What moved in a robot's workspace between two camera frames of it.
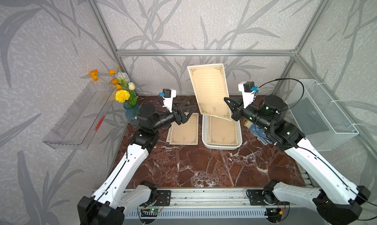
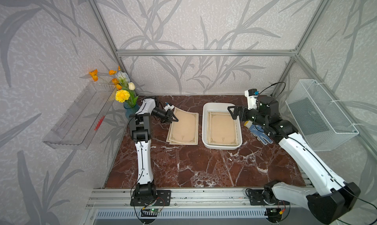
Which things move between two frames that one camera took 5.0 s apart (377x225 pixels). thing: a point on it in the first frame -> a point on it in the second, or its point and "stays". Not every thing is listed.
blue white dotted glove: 260,133 stays
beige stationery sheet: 210,87 -> 184,131
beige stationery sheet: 169,134 stays
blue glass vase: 132,110 stays
